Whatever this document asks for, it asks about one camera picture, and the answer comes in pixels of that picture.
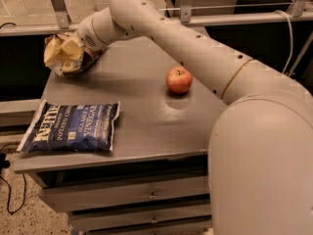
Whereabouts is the bottom grey drawer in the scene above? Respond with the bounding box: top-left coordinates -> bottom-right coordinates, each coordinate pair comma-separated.
88,218 -> 212,235

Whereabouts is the white cable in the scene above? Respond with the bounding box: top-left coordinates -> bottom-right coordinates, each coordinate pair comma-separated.
273,9 -> 294,75

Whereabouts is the grey drawer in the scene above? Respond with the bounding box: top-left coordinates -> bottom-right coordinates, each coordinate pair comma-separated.
39,174 -> 209,212
69,202 -> 211,231
88,218 -> 212,235

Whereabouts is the red apple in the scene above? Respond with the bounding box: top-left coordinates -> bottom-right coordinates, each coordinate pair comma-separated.
166,67 -> 193,94

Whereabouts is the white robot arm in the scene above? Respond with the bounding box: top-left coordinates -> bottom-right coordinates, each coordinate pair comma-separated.
77,0 -> 313,235

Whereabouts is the middle grey drawer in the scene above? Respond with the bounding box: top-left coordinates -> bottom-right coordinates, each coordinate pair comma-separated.
69,202 -> 211,231

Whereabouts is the grey drawer cabinet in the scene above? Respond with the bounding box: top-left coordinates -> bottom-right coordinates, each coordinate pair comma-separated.
13,26 -> 229,235

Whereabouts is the brown chip bag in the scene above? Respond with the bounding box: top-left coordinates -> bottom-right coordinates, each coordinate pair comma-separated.
43,32 -> 102,76

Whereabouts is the grey metal railing frame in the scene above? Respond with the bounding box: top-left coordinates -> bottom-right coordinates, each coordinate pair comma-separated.
0,0 -> 313,35

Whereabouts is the blue Kettle chip bag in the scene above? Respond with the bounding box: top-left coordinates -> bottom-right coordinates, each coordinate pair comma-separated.
18,101 -> 120,153

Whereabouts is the top grey drawer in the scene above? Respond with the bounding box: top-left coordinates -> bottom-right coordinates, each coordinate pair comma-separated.
39,174 -> 209,212

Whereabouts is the black floor cable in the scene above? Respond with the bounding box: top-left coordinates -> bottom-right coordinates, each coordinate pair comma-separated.
0,143 -> 27,215

